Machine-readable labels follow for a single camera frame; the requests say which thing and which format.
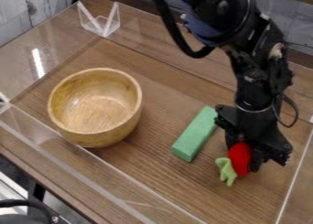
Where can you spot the clear acrylic tray wall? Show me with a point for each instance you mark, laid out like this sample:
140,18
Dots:
110,197

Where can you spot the green rectangular block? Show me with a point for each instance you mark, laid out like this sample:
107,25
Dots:
194,135

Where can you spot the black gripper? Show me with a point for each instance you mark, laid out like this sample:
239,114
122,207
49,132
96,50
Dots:
255,129

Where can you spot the black metal table leg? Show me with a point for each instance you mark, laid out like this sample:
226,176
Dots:
36,191

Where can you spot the red plush fruit green leaf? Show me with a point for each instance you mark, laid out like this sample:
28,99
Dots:
234,165

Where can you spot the clear acrylic corner bracket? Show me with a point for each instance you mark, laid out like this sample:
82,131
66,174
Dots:
100,25

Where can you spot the wooden bowl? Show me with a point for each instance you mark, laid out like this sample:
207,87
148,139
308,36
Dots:
95,106

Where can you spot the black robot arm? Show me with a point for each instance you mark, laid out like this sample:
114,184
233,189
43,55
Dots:
234,26

